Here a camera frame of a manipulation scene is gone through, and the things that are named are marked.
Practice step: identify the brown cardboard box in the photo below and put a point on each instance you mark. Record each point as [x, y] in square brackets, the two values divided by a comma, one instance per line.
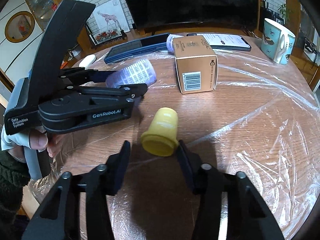
[196, 64]

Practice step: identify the giraffe painting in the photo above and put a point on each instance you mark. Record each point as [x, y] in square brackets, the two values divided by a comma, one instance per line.
[110, 16]

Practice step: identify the teal ceramic mug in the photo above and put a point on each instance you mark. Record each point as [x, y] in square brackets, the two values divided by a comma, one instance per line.
[277, 41]

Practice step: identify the large black television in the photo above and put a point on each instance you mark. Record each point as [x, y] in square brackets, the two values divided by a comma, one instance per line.
[156, 13]

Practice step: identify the yellow plastic cup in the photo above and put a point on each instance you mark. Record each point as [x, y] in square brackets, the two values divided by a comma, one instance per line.
[161, 137]

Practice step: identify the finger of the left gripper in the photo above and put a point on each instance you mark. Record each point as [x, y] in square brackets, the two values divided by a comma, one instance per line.
[133, 90]
[79, 76]

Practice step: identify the person's left hand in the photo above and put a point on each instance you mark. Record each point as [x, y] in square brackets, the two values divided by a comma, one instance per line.
[40, 141]

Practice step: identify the flower picture frame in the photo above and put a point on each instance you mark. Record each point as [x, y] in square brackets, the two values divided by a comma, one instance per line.
[101, 38]

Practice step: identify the purple hair roller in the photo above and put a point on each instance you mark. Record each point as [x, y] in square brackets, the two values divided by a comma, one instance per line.
[170, 42]
[140, 71]

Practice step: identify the white oval mouse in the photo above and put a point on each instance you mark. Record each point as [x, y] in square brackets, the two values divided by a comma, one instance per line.
[87, 61]

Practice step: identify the small plant by window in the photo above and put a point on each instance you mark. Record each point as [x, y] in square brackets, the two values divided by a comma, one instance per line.
[284, 12]

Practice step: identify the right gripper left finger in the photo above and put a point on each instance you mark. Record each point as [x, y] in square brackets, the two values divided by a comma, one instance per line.
[58, 216]

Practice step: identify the round framed wall picture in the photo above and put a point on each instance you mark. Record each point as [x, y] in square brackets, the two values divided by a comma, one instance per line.
[19, 27]

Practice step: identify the dark blue long tray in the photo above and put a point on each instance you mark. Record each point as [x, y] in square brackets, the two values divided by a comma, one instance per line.
[137, 47]

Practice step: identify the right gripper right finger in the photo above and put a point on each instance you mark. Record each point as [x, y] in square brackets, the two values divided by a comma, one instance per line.
[248, 214]

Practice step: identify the black smartphone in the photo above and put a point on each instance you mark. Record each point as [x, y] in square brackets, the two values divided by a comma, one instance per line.
[224, 41]

